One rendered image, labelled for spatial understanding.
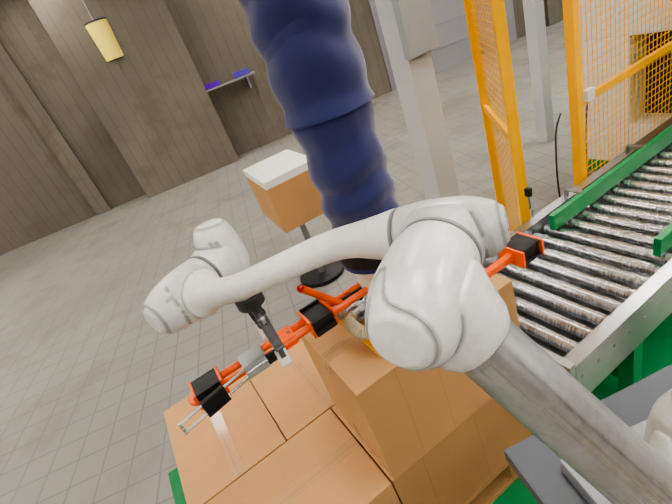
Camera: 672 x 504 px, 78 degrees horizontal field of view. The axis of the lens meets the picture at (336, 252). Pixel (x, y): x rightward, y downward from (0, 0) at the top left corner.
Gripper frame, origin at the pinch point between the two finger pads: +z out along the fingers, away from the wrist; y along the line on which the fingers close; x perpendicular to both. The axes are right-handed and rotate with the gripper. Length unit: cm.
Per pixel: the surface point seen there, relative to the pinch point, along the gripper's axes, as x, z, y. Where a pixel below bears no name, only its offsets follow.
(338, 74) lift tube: -39, -61, -10
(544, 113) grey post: -352, 77, 188
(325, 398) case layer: -9, 53, 27
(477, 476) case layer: -40, 86, -18
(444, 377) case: -38, 29, -19
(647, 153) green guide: -228, 47, 28
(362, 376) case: -15.6, 13.2, -14.3
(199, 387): 22.0, -3.1, 0.4
